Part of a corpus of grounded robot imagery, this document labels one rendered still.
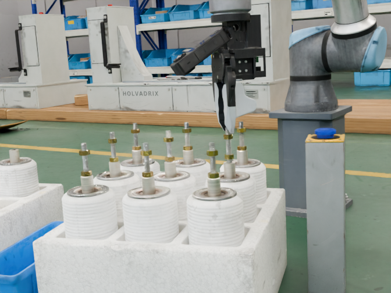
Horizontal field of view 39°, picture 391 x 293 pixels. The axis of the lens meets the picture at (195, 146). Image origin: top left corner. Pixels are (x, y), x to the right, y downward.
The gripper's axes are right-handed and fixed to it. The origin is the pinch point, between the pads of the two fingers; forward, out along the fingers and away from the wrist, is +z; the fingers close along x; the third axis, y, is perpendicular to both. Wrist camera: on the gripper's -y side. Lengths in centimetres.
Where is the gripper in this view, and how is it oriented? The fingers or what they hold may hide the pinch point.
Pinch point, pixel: (224, 125)
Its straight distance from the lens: 102.3
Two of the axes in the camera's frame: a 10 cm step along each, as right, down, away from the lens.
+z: 0.6, 9.8, 1.8
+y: 9.6, -1.0, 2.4
